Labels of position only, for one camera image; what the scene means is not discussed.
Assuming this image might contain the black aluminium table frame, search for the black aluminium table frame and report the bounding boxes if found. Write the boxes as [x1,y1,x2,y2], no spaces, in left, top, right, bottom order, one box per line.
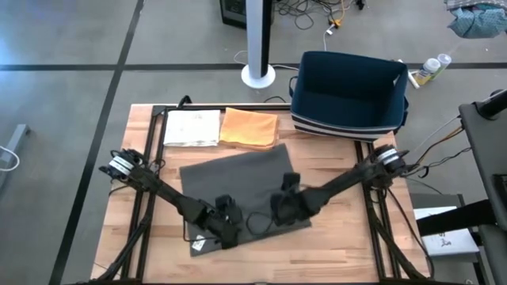
[93,94,435,285]

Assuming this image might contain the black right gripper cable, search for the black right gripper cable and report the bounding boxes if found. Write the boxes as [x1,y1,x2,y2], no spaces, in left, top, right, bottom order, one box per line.
[245,211,277,237]

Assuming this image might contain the black floor cable tangle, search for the black floor cable tangle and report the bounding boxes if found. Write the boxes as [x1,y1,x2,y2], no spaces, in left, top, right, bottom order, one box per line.
[273,0,368,31]

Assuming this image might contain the white looped floor cable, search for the white looped floor cable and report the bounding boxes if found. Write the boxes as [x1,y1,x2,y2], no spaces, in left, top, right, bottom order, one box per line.
[0,145,21,173]

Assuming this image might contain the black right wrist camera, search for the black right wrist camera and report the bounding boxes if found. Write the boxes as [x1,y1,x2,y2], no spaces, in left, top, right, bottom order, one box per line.
[281,172,302,193]

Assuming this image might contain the blue crumpled cloth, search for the blue crumpled cloth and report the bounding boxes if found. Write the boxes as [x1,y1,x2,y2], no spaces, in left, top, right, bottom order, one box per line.
[447,6,507,40]

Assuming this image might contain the yellow towel with white tags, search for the yellow towel with white tags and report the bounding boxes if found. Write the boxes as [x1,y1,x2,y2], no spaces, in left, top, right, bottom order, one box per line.
[219,107,280,152]

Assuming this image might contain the clear plastic container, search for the clear plastic container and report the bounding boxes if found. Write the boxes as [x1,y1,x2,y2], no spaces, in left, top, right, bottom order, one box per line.
[435,53,453,80]

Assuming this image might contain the navy white striped fabric basket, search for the navy white striped fabric basket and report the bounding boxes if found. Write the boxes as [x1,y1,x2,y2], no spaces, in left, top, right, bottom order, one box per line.
[288,50,410,143]

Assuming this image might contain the black side cable bundle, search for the black side cable bundle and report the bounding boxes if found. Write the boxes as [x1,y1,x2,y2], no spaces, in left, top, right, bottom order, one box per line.
[395,114,472,179]

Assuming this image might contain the grey towel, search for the grey towel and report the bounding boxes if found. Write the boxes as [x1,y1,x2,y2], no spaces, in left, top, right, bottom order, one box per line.
[179,142,312,257]

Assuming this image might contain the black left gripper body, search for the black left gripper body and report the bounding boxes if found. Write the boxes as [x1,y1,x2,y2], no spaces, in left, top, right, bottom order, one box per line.
[204,193,243,235]

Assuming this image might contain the white black tower fan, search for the white black tower fan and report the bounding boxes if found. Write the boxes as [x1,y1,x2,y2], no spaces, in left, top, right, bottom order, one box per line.
[240,0,276,90]

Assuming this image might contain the grey metal stand leg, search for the grey metal stand leg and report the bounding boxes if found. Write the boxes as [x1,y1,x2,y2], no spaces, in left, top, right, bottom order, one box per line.
[0,123,32,171]

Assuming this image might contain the white wipes container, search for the white wipes container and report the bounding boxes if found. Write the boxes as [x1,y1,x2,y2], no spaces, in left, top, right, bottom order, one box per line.
[414,57,441,86]

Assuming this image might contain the white power plug cable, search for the white power plug cable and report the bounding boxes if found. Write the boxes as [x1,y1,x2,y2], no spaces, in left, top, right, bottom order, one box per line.
[323,22,337,56]

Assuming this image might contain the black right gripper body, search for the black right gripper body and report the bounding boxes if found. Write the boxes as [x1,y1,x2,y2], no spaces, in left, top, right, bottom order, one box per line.
[270,185,314,228]

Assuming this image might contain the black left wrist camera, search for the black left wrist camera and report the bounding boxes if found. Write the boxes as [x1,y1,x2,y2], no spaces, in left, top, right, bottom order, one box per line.
[220,229,241,250]

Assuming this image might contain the white checked towel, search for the white checked towel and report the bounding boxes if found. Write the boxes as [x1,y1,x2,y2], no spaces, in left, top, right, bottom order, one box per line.
[163,109,222,148]

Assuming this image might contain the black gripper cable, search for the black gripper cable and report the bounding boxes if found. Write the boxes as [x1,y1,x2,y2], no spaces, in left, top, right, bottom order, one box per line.
[181,219,221,243]
[245,211,277,237]

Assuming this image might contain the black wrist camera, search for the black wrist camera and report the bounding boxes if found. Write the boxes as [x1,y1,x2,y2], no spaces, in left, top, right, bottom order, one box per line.
[220,229,241,250]
[281,172,302,193]

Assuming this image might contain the black floor box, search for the black floor box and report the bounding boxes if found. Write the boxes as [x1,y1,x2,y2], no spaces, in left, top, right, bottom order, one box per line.
[219,0,249,30]

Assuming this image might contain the white paper sheet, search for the white paper sheet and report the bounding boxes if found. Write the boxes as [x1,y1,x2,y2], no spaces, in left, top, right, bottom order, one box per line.
[413,205,481,257]

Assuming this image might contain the dark grey desk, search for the dark grey desk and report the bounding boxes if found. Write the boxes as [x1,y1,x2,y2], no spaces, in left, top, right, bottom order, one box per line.
[458,89,507,285]

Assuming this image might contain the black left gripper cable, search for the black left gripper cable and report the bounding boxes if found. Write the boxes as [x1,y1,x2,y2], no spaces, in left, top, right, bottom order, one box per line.
[181,219,221,243]

